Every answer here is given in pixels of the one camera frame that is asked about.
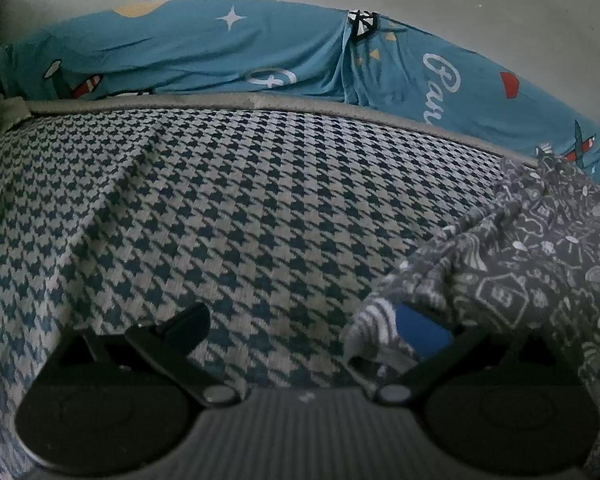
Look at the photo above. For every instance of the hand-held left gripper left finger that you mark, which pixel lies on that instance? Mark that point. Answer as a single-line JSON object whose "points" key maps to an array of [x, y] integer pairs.
{"points": [[190, 325]]}

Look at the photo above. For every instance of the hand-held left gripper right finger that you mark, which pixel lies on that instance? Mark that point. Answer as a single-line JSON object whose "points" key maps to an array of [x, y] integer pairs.
{"points": [[420, 332]]}

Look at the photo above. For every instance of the grey patterned fleece jacket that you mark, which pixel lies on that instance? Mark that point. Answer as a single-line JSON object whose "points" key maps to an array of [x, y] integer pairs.
{"points": [[530, 260]]}

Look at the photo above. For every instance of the olive green cloth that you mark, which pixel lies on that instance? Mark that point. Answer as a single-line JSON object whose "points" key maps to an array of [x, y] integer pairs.
{"points": [[10, 112]]}

